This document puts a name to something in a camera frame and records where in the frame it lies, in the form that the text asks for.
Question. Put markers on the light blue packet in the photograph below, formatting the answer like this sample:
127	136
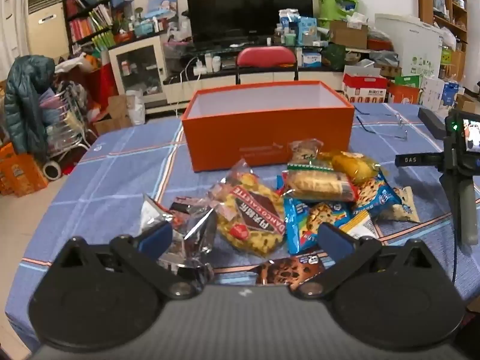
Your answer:
307	30

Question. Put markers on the blue white milk bag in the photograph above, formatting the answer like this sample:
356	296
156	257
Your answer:
288	18

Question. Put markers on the orange printed carton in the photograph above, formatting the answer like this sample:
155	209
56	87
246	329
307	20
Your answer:
20	172

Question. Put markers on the blue white mask box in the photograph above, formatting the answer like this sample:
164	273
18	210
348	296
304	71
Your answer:
311	60

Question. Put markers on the pastel picture board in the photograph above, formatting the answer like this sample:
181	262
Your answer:
163	3

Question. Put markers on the white low television stand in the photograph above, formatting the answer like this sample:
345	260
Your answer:
217	84

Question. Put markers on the brown chocolate cookie packet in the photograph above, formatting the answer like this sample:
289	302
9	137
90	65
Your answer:
285	270

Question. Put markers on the white yellow label snack packet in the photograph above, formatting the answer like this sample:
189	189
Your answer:
360	227

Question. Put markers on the silver foil snack packet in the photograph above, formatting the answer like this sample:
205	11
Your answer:
195	228

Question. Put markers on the white chest freezer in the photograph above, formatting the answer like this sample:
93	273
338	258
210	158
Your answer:
408	48

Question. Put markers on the blue black sandwich cookie packet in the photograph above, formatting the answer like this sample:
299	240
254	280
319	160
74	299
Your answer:
296	228

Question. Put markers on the brown cardboard box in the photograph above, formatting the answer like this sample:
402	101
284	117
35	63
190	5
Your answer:
112	118

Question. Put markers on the black television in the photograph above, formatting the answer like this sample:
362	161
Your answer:
247	3

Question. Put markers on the teal tissue box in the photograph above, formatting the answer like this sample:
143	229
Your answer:
143	29

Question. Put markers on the orange cardboard box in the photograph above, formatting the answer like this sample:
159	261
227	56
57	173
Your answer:
262	127

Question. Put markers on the pink basket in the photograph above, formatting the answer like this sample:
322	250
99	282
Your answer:
172	49

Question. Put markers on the yellow snack packet brown label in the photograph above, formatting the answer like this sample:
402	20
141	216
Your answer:
247	243

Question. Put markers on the dark green patterned bag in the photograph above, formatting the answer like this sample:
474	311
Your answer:
333	57

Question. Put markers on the clear packet of brown granola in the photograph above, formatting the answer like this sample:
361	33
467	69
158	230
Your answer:
303	152

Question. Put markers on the small cardboard box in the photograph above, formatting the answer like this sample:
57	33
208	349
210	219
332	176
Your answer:
465	103

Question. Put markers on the red gift bag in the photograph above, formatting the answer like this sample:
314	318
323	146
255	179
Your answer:
103	86

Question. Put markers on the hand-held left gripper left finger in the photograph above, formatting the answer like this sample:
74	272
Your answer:
155	238

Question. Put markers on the blue chocolate chip cookie packet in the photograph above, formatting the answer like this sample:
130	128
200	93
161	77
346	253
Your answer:
378	198
326	213

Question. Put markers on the red folding chair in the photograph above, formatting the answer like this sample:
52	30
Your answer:
266	57

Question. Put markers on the orange green carton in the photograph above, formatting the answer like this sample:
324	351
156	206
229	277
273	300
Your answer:
403	92

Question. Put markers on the beige standing air conditioner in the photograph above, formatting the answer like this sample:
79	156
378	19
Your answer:
47	26

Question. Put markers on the grey plastic bag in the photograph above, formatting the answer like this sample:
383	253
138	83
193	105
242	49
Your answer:
384	58

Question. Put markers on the red white gift carton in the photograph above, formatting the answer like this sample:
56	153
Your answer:
363	90

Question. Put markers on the blue plaid tablecloth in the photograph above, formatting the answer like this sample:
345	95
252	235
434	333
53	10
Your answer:
123	180

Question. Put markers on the open cardboard box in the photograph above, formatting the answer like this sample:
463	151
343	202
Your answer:
348	35

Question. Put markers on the white glass door cabinet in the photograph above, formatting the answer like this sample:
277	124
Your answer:
137	67

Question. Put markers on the white power strip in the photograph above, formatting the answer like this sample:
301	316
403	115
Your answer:
198	68

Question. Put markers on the dark bookshelf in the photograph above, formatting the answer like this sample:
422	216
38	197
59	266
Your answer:
86	11

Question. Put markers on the yellow cake packet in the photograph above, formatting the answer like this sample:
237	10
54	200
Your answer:
354	167

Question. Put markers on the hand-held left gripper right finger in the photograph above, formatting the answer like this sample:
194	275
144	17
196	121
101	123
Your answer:
335	240

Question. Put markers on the wooden shelf unit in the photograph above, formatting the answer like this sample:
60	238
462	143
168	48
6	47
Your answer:
442	3

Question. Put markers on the white blue carton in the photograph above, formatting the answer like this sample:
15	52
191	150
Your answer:
438	93

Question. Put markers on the white plastic bag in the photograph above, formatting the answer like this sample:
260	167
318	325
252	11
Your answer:
135	108

